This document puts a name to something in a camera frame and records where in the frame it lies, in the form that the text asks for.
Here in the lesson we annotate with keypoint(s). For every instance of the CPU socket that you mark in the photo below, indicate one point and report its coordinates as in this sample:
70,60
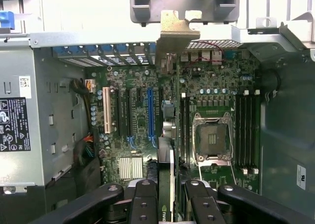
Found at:
212,137

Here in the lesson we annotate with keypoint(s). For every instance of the blue expansion slot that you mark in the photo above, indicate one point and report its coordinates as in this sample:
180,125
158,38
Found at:
150,110

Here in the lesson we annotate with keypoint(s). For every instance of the green motherboard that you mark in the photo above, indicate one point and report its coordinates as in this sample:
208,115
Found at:
216,69

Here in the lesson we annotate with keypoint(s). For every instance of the blue case latch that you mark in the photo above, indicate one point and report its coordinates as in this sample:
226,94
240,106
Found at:
6,19

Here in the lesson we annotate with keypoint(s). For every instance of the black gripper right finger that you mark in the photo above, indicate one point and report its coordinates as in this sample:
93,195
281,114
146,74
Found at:
204,209

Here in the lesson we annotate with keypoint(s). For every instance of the open dark PC case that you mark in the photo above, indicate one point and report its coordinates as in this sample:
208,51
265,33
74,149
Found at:
283,125

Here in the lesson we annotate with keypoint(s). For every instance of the silver chipset heatsink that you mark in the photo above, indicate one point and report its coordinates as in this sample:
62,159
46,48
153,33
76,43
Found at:
130,167

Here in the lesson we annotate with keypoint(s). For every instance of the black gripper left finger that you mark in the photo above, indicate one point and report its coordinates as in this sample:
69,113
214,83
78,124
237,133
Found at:
145,204

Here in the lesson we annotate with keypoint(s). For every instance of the white expansion slot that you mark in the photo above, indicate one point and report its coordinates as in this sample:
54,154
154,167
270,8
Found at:
107,110

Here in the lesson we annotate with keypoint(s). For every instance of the grey power supply unit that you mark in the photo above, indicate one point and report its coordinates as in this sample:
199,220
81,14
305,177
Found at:
9,61

